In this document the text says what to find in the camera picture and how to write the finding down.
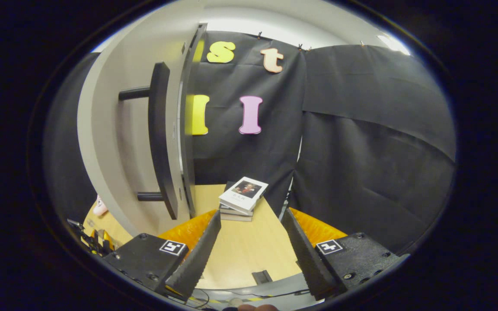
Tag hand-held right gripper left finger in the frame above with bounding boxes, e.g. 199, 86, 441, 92
103, 209, 223, 302

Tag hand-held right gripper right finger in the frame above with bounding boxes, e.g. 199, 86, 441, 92
281, 207, 410, 301

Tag beige cabinet door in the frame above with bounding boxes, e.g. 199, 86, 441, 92
77, 24, 209, 236

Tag black door handle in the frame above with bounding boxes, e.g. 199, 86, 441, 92
118, 62, 180, 220

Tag pink toy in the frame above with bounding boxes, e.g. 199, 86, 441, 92
92, 194, 109, 217

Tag small black block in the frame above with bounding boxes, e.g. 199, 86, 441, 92
252, 270, 273, 285

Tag grey book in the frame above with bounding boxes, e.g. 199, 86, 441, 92
219, 204, 254, 222

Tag white book with portrait cover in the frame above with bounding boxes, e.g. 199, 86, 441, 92
218, 176, 269, 216

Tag black backdrop cloth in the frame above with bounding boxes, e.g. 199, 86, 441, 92
188, 30, 457, 256

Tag black cable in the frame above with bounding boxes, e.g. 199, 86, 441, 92
190, 288, 311, 310

